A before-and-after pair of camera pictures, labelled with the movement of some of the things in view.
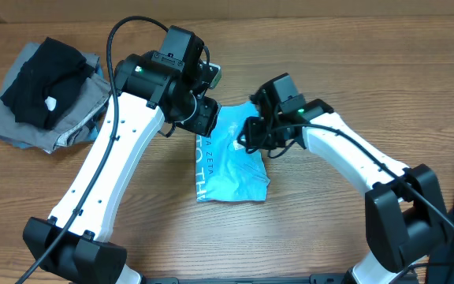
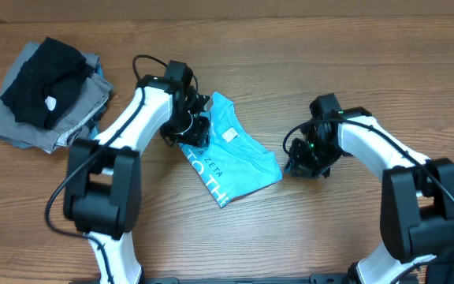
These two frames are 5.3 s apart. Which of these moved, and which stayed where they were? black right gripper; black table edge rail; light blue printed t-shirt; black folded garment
Moved: black right gripper; light blue printed t-shirt
Stayed: black folded garment; black table edge rail
